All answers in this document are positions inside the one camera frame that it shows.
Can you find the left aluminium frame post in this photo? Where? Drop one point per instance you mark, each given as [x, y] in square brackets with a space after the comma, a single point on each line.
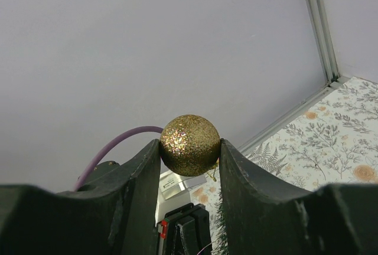
[333, 78]

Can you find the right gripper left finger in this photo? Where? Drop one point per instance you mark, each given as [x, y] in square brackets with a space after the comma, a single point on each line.
[114, 214]

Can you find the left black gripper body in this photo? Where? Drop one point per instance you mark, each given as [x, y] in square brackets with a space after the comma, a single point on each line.
[186, 231]

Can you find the small frosted christmas tree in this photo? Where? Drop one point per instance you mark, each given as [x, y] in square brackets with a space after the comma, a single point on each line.
[218, 227]

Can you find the gold ball ornament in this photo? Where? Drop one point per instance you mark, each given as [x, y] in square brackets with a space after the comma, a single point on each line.
[190, 145]

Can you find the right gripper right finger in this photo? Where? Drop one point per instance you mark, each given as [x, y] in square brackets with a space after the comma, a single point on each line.
[266, 215]

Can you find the floral patterned table mat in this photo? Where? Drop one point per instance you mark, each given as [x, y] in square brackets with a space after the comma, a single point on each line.
[333, 141]

